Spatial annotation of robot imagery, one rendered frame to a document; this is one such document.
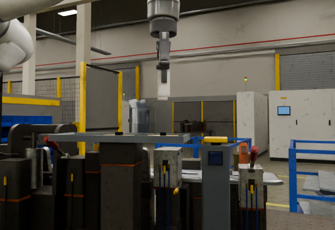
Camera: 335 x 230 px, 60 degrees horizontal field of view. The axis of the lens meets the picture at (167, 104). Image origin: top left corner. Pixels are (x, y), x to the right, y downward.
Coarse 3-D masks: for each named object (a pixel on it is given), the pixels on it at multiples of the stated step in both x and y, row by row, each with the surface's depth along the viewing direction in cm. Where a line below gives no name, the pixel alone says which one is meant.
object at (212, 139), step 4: (208, 136) 79; (212, 136) 79; (216, 136) 79; (204, 140) 74; (208, 140) 74; (212, 140) 74; (216, 140) 73; (220, 140) 73; (224, 140) 73; (212, 144) 76; (216, 144) 75; (220, 144) 76
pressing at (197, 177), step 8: (152, 168) 121; (152, 176) 104; (184, 176) 103; (192, 176) 105; (200, 176) 105; (232, 176) 105; (264, 176) 105; (272, 176) 105; (264, 184) 96; (272, 184) 96; (280, 184) 96
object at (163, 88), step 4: (160, 72) 73; (168, 72) 73; (160, 76) 73; (168, 76) 73; (160, 80) 72; (168, 80) 73; (160, 84) 72; (164, 84) 72; (168, 84) 73; (160, 88) 72; (164, 88) 72; (168, 88) 72; (160, 92) 72; (164, 92) 72; (168, 92) 72; (160, 96) 72; (164, 96) 72; (168, 96) 72
